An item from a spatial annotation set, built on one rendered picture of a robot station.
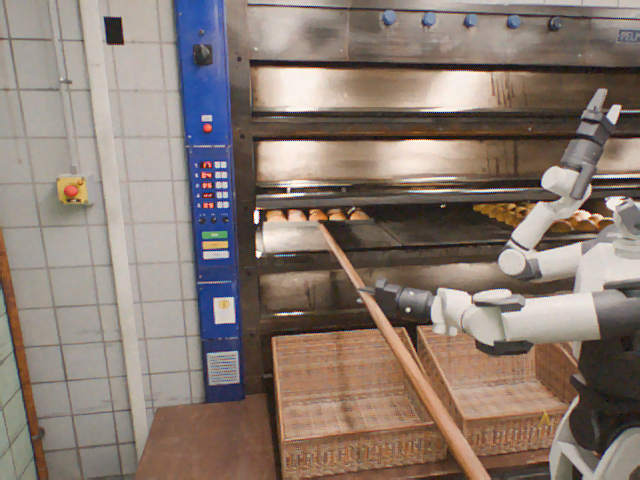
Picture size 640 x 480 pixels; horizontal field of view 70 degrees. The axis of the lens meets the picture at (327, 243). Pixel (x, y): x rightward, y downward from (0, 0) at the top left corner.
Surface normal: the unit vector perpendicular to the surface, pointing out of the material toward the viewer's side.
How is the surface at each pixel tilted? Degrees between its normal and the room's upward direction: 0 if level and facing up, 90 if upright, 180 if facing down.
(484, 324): 85
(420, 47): 90
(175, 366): 90
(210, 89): 90
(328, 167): 70
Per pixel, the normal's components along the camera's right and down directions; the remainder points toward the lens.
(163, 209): 0.16, 0.26
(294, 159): 0.15, -0.09
